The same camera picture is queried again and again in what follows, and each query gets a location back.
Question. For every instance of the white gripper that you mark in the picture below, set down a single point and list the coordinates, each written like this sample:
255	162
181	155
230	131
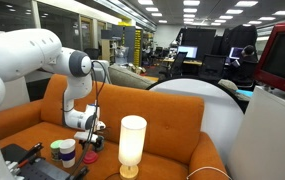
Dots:
92	139

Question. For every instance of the red round lid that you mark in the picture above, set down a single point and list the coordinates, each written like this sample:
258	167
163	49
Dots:
90	157

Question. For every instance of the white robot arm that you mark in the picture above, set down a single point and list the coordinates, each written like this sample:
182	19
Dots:
26	50

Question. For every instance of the white and blue cup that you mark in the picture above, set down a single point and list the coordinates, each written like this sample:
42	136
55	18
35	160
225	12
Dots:
67	152

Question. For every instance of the green lidded cup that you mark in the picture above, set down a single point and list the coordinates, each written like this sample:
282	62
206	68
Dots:
55	150

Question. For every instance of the white table lamp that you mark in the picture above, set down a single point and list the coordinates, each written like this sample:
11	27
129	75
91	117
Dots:
131	143

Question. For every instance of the grey sofa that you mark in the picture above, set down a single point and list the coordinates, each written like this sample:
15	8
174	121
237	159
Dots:
123	77

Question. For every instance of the orange sofa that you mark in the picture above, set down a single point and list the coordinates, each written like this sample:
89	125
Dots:
175	147

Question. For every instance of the white round table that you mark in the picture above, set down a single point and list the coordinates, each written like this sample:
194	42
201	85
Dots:
222	113

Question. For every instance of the lit computer monitor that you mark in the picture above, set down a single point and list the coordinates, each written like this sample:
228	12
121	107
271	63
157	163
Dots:
190	50

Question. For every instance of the black office chair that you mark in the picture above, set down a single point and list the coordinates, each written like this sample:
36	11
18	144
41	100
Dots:
212	67

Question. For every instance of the person in black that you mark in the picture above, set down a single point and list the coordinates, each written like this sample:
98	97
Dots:
243	68

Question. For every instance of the white cabinet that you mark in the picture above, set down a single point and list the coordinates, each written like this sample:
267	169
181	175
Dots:
258	152

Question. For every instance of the red framed monitor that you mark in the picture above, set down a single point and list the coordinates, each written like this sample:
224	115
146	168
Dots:
271	66

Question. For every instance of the black device with cables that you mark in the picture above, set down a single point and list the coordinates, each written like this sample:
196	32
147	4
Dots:
28	165

